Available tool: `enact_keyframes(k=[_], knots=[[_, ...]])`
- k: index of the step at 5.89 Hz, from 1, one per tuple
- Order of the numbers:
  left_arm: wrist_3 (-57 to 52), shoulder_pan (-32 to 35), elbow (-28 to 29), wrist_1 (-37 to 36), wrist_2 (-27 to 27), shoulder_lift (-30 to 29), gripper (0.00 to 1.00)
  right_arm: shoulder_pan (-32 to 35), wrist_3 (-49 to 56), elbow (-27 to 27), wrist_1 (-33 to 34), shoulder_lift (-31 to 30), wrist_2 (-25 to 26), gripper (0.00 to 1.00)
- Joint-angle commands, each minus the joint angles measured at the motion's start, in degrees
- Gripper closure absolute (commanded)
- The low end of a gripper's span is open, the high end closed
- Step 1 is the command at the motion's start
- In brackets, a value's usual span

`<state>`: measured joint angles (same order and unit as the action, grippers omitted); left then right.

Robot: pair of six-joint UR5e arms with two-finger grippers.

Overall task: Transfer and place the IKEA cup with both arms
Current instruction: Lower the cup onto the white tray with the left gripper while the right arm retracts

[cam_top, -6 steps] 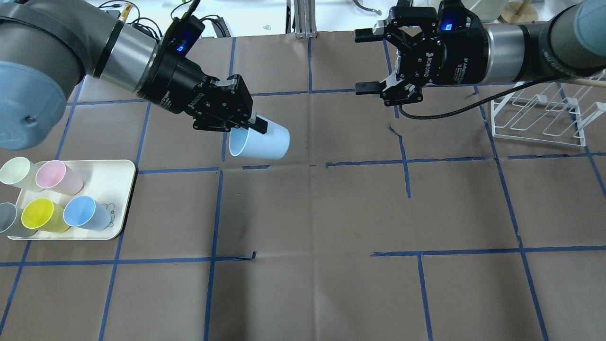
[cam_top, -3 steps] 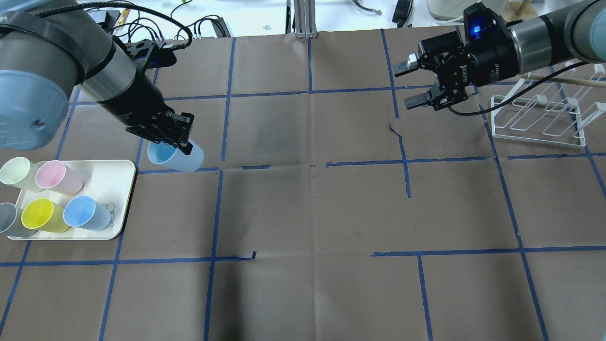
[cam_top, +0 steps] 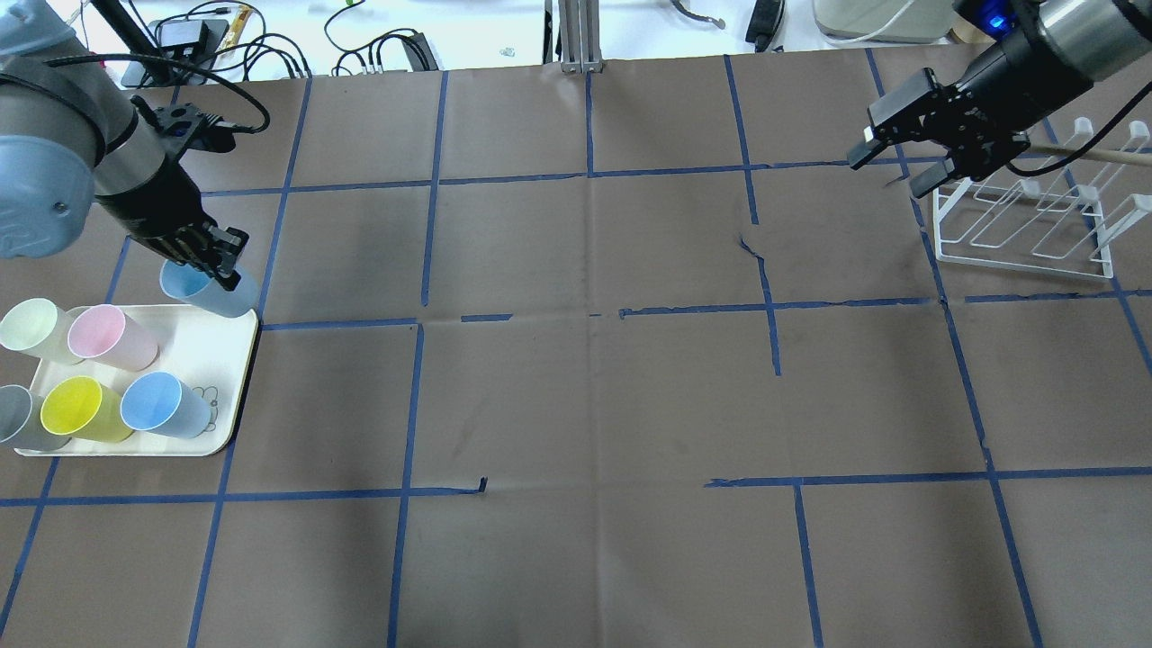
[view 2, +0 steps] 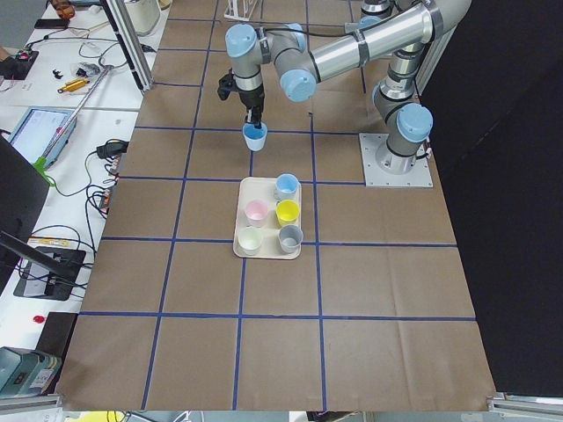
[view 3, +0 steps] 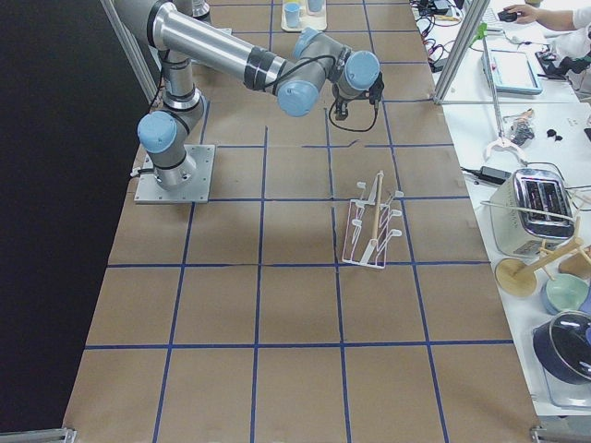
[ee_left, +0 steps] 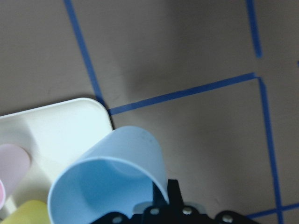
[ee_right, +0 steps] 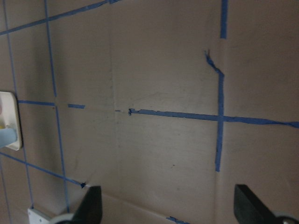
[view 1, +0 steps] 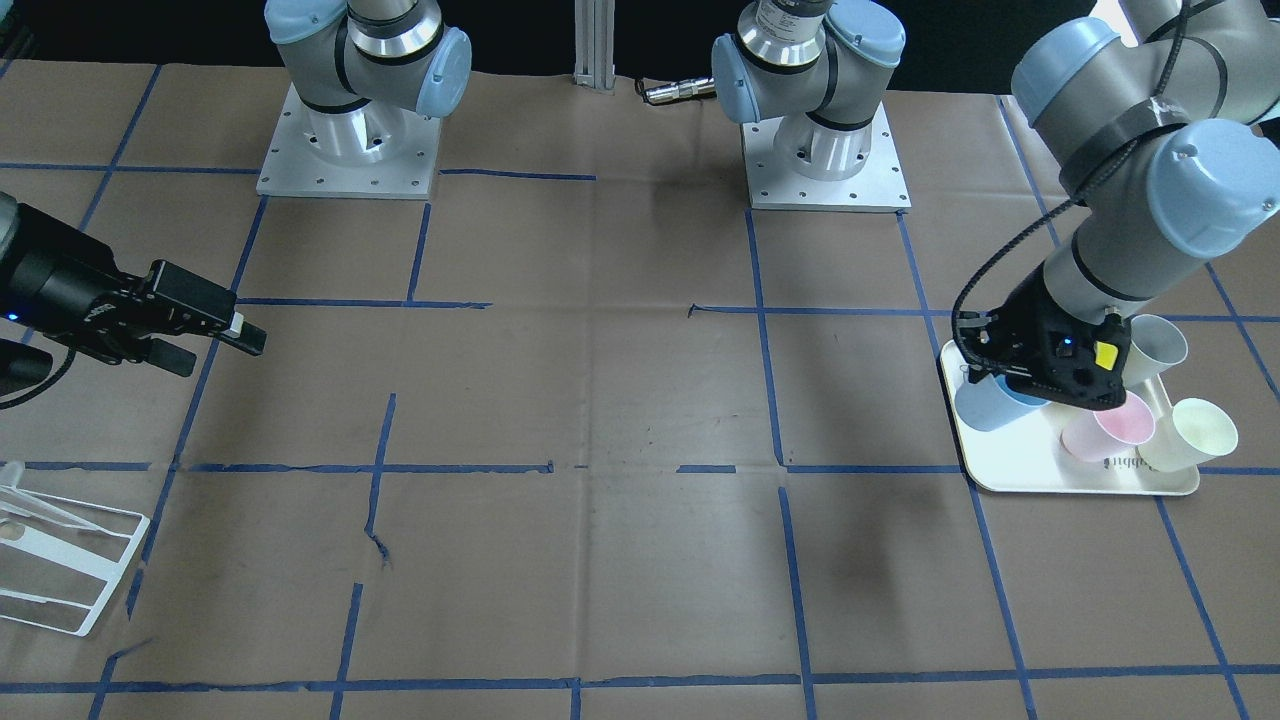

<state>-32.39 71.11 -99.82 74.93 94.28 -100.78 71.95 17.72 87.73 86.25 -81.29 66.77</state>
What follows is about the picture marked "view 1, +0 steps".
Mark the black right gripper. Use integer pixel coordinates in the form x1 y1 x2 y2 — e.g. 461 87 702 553
1 200 268 377

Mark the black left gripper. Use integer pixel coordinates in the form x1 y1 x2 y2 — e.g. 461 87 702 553
955 270 1132 411

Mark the light blue plastic cup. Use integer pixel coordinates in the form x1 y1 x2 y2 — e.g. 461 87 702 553
954 375 1050 432

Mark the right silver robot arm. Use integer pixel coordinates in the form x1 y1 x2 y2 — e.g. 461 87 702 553
1 1 472 377

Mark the yellow plastic cup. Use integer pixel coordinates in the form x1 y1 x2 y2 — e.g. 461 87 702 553
1093 340 1120 372

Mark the pink plastic cup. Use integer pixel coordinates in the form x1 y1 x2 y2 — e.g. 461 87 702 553
1060 392 1156 462

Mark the grey plastic cup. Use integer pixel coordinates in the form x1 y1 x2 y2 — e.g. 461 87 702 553
1123 314 1189 388

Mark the pale green plastic cup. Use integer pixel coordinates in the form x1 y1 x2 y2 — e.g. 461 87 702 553
1137 398 1239 471

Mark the cream rectangular serving tray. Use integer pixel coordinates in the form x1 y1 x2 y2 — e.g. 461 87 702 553
950 404 1201 496

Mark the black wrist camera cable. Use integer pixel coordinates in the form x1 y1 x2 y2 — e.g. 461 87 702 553
950 0 1226 346

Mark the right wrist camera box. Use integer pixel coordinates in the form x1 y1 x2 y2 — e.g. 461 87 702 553
1 340 52 405

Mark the white wire cup rack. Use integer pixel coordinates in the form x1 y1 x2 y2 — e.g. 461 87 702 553
1 462 150 637

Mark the aluminium frame post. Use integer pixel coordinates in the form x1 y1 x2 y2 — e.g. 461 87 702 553
573 0 616 95

